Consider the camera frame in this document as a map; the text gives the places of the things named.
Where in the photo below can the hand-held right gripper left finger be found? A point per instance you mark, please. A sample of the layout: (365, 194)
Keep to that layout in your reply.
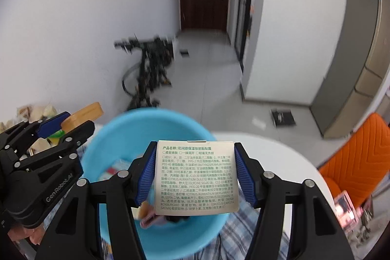
(146, 174)

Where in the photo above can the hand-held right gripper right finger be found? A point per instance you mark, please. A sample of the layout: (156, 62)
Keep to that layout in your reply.
(243, 177)

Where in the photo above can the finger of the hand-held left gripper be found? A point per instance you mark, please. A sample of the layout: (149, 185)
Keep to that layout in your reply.
(77, 135)
(53, 123)

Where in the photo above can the small amber plastic box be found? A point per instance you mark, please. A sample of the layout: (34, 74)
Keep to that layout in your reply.
(88, 113)

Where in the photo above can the light blue tissue pack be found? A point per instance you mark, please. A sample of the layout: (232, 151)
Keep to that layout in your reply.
(117, 168)

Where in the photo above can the gold brown packet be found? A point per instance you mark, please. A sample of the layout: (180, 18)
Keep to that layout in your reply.
(143, 207)

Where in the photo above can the blue plastic basin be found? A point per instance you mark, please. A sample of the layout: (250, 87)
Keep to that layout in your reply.
(122, 132)

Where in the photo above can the cream square carton box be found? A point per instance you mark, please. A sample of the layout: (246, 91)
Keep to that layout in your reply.
(195, 177)

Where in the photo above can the person's left hand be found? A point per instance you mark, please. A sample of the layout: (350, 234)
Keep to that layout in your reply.
(24, 232)

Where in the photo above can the beige plush toy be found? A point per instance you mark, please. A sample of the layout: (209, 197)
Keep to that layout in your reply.
(45, 110)

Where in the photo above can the yellow bin with green rim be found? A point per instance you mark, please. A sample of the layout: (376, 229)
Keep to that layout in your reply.
(56, 138)

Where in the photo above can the blue plaid cloth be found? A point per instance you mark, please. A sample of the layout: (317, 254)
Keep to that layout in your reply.
(243, 235)

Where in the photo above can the black square floor object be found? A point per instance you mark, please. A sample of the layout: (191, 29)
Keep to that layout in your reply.
(283, 118)

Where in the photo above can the black bicycle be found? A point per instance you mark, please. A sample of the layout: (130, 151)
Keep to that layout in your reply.
(149, 71)

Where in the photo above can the pink transparent box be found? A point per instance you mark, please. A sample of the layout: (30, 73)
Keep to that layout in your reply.
(345, 211)

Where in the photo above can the orange quilted chair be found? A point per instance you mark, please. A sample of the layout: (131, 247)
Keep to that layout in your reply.
(356, 162)

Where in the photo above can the gold grey refrigerator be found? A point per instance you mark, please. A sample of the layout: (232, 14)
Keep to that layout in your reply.
(350, 65)

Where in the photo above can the black framed glass door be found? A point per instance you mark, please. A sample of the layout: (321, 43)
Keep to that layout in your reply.
(245, 4)

